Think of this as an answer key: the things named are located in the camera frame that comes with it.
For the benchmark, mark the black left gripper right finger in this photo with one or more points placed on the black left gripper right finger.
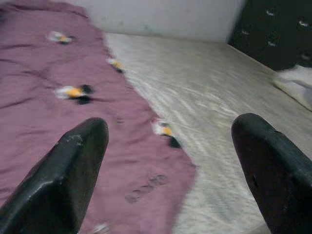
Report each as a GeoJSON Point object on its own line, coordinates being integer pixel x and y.
{"type": "Point", "coordinates": [280, 178]}

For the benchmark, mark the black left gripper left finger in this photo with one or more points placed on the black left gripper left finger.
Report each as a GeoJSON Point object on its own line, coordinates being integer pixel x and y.
{"type": "Point", "coordinates": [56, 185]}

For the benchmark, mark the white patterned mattress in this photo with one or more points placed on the white patterned mattress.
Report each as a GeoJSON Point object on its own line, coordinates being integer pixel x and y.
{"type": "Point", "coordinates": [207, 97]}

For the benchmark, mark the white pillow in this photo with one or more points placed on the white pillow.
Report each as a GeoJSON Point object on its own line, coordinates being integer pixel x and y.
{"type": "Point", "coordinates": [297, 85]}

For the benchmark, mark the dark tufted headboard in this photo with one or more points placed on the dark tufted headboard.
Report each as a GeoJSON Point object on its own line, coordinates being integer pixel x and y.
{"type": "Point", "coordinates": [275, 26]}

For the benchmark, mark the purple cartoon print blanket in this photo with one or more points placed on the purple cartoon print blanket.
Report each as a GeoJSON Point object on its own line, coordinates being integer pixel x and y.
{"type": "Point", "coordinates": [73, 61]}

